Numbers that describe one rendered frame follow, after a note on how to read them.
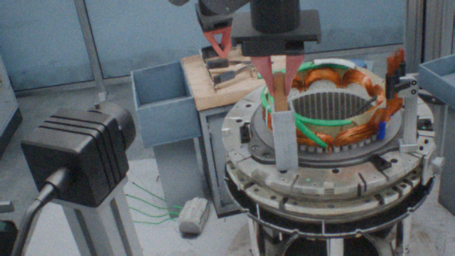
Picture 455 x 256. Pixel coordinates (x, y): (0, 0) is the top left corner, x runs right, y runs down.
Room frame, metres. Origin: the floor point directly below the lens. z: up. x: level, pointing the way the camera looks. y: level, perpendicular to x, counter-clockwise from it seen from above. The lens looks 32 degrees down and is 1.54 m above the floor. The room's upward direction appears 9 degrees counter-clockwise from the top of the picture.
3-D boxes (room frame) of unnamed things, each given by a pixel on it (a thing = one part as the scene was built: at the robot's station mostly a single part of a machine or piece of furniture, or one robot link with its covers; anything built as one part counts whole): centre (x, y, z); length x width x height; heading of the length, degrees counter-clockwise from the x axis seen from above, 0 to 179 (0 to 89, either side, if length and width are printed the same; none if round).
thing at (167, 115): (0.97, 0.11, 0.92); 0.17 x 0.11 x 0.28; 7
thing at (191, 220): (0.88, 0.09, 0.80); 0.10 x 0.05 x 0.04; 160
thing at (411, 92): (0.59, -0.24, 1.20); 0.02 x 0.01 x 0.03; 80
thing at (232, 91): (0.98, -0.04, 1.05); 0.20 x 0.19 x 0.02; 97
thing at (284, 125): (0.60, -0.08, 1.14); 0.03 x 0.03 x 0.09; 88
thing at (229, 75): (0.91, -0.01, 1.09); 0.04 x 0.01 x 0.02; 112
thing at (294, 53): (0.61, -0.07, 1.25); 0.07 x 0.07 x 0.09; 80
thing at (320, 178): (0.70, -0.15, 1.09); 0.32 x 0.32 x 0.01
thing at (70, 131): (0.27, 0.08, 1.37); 0.06 x 0.04 x 0.04; 151
